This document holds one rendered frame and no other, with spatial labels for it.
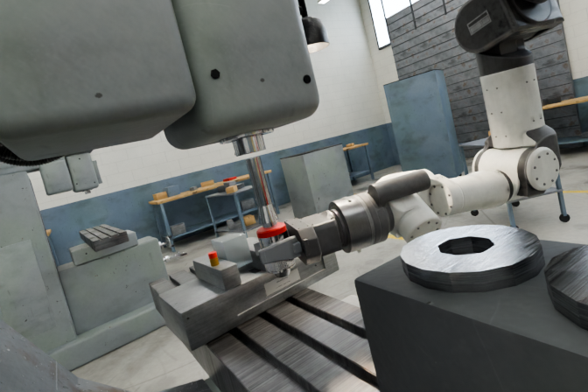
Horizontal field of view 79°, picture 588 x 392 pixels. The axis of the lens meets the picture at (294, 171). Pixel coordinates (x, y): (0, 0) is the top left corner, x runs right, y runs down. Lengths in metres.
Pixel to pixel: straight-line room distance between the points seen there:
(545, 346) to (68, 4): 0.43
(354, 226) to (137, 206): 6.60
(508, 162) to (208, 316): 0.61
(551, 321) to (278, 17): 0.43
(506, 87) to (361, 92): 9.28
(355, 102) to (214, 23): 9.34
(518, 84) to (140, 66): 0.63
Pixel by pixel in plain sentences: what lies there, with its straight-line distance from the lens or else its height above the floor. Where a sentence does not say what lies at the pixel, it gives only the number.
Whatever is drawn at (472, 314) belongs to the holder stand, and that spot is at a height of 1.17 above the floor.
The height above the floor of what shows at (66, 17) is 1.44.
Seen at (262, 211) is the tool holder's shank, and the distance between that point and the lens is 0.55.
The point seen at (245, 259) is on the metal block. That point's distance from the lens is 0.74.
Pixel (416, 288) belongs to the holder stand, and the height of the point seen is 1.17.
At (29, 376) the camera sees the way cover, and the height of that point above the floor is 1.08.
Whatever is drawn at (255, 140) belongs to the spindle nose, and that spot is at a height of 1.30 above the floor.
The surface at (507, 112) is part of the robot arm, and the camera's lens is 0.77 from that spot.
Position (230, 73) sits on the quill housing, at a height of 1.38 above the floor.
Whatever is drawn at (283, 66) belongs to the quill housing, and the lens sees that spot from 0.49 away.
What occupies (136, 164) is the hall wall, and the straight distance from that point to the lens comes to 7.10.
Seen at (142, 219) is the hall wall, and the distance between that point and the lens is 7.09.
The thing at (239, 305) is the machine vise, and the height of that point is 1.01.
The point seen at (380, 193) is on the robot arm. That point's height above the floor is 1.17.
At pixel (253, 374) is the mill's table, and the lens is 0.58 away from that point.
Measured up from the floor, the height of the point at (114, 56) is 1.40.
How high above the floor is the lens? 1.28
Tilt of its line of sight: 4 degrees down
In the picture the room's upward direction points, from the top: 14 degrees counter-clockwise
